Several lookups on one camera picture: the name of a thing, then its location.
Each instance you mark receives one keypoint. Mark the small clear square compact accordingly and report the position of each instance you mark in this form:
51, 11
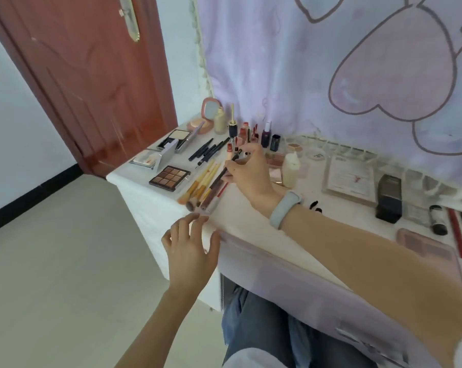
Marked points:
417, 215

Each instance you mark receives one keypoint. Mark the white oval compact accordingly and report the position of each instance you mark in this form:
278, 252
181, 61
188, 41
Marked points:
291, 172

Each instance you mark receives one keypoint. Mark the navy lipstick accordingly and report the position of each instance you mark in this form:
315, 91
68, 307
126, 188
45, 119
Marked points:
266, 137

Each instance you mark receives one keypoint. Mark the dark lip glaze wand cap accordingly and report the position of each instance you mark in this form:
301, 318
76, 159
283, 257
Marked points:
255, 134

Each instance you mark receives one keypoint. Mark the pink lip gloss tube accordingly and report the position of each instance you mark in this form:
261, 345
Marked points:
242, 133

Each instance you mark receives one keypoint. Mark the paper instruction sheet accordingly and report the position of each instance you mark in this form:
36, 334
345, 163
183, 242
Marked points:
349, 180

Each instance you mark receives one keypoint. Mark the wooden drawer lilac front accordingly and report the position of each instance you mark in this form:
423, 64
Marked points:
292, 291

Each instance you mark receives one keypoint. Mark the person's left forearm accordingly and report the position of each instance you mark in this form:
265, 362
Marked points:
158, 333

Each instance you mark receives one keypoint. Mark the round white compact lid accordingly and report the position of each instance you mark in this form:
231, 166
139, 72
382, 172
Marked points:
317, 154

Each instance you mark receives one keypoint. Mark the navy lipstick cap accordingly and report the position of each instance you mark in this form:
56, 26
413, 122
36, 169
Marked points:
275, 143

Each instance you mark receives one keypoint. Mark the brown wooden door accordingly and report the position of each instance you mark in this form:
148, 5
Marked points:
81, 91

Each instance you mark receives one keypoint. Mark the silver square palette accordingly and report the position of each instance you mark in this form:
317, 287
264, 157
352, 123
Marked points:
167, 157

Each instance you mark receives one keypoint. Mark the white table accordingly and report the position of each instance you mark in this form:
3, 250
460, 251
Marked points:
246, 222

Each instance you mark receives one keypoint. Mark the person's right forearm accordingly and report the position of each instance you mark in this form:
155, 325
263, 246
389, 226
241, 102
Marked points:
388, 272

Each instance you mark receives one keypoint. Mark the small peach lip glaze tube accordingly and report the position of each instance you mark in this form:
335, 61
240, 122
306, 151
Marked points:
246, 129

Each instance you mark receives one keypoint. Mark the dark foundation box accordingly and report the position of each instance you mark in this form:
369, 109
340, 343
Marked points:
389, 199

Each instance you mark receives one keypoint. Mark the pink four-pan eyeshadow palette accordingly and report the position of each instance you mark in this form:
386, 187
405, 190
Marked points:
430, 249

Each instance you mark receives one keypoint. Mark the person's right hand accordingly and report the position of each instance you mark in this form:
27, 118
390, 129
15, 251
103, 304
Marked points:
254, 176

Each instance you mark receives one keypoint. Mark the person's blue jeans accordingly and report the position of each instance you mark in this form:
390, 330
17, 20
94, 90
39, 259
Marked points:
261, 329

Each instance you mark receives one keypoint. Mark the pink cushion compact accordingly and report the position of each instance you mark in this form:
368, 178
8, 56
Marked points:
200, 126

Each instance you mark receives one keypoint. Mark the small brown bottle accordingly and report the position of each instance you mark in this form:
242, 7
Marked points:
438, 222

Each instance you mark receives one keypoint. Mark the beige foundation bottle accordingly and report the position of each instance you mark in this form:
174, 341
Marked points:
220, 122

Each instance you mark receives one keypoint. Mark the orange brown eyeshadow palette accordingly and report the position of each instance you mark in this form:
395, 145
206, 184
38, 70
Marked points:
169, 178

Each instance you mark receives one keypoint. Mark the round white powder compact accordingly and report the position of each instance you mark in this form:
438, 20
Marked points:
295, 148

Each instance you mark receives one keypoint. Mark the black foundation bottle cap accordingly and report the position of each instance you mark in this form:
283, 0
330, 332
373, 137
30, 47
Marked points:
233, 130

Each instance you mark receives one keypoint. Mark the dark grey palette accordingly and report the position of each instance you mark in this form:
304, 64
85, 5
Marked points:
177, 136

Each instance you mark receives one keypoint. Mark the small red blush palette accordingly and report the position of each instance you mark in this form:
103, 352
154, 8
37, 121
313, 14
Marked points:
274, 160

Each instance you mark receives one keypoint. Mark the black eyeliner pencil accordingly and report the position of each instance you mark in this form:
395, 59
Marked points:
211, 153

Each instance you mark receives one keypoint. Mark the white smartwatch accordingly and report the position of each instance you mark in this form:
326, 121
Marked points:
284, 210

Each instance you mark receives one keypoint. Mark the lilac cartoon cloth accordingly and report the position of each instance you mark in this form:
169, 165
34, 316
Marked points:
292, 53

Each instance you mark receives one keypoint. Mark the person's left hand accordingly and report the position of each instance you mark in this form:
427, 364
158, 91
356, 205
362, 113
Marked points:
188, 260

